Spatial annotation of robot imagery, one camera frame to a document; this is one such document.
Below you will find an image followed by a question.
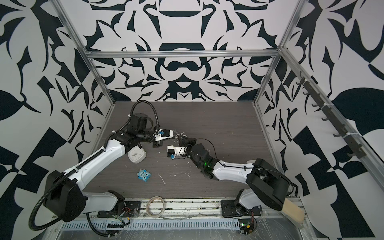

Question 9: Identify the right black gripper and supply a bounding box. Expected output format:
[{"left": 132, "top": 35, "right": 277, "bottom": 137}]
[{"left": 179, "top": 134, "right": 206, "bottom": 170}]

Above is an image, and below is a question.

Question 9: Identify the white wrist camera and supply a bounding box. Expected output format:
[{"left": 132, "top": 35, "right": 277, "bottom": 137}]
[
  {"left": 155, "top": 129, "right": 174, "bottom": 142},
  {"left": 167, "top": 146, "right": 187, "bottom": 160}
]

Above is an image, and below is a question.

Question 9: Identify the clear tape roll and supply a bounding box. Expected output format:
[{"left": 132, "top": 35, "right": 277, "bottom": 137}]
[{"left": 146, "top": 196, "right": 166, "bottom": 219}]

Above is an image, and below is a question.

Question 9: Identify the blue owl eraser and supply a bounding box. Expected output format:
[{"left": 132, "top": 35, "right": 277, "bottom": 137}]
[{"left": 137, "top": 169, "right": 151, "bottom": 182}]

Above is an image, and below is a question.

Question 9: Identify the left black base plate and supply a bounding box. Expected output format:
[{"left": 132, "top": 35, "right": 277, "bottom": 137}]
[{"left": 97, "top": 201, "right": 141, "bottom": 218}]

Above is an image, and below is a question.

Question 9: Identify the white square clock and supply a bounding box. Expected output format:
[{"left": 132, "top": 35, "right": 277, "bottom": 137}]
[{"left": 127, "top": 146, "right": 147, "bottom": 164}]

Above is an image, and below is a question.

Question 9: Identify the silver keyring with keys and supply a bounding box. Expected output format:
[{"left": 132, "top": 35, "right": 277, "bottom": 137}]
[{"left": 174, "top": 131, "right": 185, "bottom": 142}]

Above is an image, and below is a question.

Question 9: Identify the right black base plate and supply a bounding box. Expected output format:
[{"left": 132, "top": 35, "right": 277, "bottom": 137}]
[{"left": 221, "top": 200, "right": 263, "bottom": 218}]

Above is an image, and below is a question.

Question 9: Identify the black hook rail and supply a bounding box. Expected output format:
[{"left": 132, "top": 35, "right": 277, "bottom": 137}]
[{"left": 297, "top": 73, "right": 367, "bottom": 159}]

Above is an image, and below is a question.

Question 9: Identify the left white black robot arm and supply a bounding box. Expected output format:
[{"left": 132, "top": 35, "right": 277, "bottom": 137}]
[{"left": 42, "top": 114, "right": 174, "bottom": 222}]

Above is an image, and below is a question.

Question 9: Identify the black corrugated cable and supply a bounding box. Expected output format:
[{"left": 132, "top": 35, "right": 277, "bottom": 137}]
[{"left": 28, "top": 170, "right": 133, "bottom": 238}]

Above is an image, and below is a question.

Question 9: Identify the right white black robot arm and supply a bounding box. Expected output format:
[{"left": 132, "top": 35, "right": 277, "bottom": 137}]
[{"left": 175, "top": 136, "right": 291, "bottom": 211}]

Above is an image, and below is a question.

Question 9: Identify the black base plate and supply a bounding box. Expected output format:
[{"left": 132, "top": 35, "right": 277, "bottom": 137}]
[
  {"left": 97, "top": 201, "right": 141, "bottom": 218},
  {"left": 221, "top": 200, "right": 263, "bottom": 218}
]

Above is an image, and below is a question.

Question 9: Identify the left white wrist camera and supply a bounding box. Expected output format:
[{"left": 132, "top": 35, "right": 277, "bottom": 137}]
[{"left": 155, "top": 129, "right": 174, "bottom": 142}]

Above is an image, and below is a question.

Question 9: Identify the green circuit board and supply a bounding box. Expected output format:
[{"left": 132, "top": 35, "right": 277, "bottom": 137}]
[{"left": 239, "top": 218, "right": 257, "bottom": 235}]

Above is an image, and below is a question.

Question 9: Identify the white perforated cable duct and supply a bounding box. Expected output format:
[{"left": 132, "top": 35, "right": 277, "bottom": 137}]
[{"left": 61, "top": 219, "right": 240, "bottom": 231}]

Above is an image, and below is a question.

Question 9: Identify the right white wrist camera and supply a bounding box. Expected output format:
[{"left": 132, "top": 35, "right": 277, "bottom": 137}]
[{"left": 167, "top": 146, "right": 187, "bottom": 160}]

